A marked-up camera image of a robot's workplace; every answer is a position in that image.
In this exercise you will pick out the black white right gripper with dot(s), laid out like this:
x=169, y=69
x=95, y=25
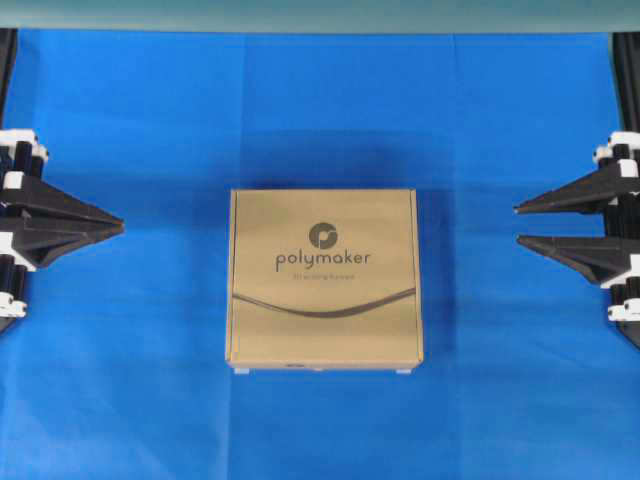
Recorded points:
x=604, y=261

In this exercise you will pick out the black table frame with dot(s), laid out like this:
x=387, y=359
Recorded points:
x=626, y=56
x=8, y=50

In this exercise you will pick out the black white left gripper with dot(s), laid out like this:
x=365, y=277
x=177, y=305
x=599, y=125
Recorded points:
x=30, y=246

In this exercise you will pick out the black right table frame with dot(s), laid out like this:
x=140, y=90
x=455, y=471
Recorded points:
x=626, y=56

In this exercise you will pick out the black left table frame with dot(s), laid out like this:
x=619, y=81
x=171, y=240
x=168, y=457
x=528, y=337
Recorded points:
x=8, y=50

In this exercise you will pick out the brown polymaker cardboard box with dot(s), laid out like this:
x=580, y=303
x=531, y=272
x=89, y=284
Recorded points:
x=324, y=279

